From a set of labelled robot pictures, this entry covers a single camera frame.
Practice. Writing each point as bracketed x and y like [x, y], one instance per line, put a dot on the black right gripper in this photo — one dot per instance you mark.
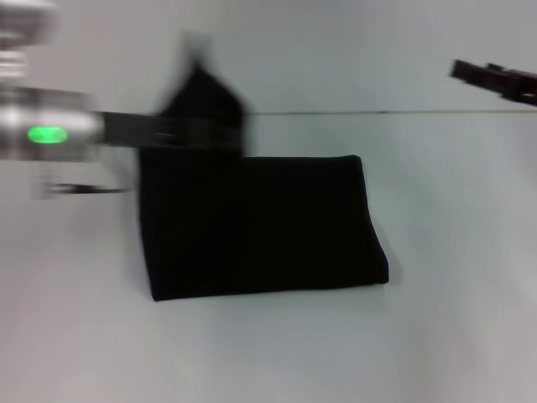
[520, 86]

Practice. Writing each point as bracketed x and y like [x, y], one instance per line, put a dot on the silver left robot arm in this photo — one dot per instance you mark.
[46, 126]

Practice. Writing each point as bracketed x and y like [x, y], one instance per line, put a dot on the black t-shirt with white print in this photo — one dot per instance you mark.
[251, 231]

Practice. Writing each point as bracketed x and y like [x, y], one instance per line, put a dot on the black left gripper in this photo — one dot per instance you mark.
[138, 129]

